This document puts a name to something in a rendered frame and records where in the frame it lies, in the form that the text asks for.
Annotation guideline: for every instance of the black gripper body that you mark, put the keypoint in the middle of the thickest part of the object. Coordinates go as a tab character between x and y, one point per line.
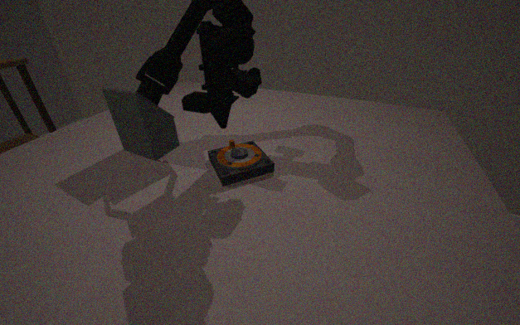
205	102

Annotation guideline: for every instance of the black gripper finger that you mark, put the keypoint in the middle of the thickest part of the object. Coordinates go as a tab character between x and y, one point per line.
231	100
219	114

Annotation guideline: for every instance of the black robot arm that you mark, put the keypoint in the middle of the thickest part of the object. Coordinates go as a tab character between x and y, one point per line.
232	42

